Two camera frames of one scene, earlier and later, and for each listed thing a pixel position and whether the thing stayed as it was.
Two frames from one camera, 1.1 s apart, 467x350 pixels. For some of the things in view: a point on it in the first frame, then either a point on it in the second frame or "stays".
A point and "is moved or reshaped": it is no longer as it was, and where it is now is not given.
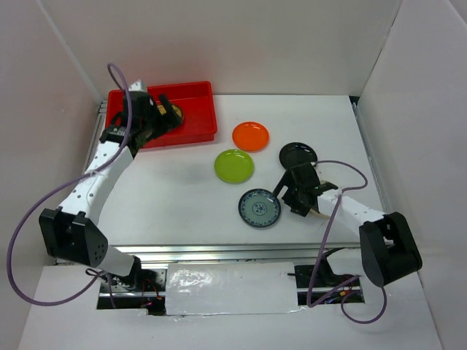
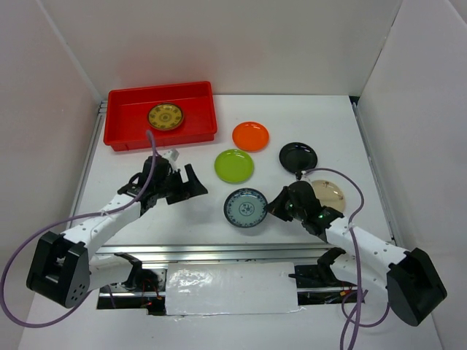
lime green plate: [234, 166] stays
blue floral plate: [259, 208] is moved or reshaped
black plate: [297, 153] stays
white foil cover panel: [197, 289] stays
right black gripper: [297, 207] to [275, 207]
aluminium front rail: [157, 253] stays
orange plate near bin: [250, 136] stays
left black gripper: [169, 119] to [192, 188]
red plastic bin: [197, 102] stays
